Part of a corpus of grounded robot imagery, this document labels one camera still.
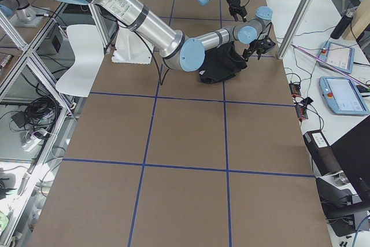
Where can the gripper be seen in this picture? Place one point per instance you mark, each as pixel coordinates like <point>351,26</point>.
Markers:
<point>254,46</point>
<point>234,3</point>

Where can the black graphic t-shirt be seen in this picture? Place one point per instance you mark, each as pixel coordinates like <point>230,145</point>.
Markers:
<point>221,64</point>

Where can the far teach pendant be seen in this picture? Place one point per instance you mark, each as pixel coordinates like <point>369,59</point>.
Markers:
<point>339,56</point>

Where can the teach pendant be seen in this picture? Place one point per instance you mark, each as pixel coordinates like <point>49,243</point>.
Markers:
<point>342,96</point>
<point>339,56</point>

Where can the black water bottle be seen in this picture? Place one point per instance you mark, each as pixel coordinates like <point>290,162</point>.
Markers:
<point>344,22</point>

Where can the near teach pendant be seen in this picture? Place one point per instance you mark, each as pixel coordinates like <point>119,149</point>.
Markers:
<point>342,96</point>

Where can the black computer monitor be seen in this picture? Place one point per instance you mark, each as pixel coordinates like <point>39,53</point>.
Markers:
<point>352,153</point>

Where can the white plastic chair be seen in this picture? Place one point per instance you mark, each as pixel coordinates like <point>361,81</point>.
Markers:
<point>88,50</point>

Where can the aluminium frame post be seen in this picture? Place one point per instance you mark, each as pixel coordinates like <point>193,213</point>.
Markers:
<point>293,27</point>

